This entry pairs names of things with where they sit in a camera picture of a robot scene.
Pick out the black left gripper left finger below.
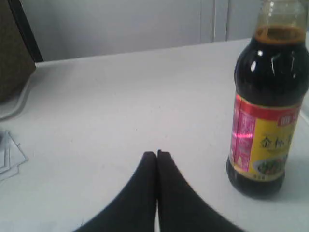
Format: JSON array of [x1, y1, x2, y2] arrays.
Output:
[[76, 151, 157, 232]]

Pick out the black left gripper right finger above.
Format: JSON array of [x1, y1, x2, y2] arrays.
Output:
[[157, 150, 242, 232]]

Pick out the dark soy sauce bottle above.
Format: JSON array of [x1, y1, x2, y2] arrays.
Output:
[[226, 0, 309, 198]]

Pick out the white paper sheets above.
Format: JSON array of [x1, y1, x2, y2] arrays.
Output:
[[0, 130, 28, 182]]

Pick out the white cable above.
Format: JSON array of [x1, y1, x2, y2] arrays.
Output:
[[0, 74, 33, 121]]

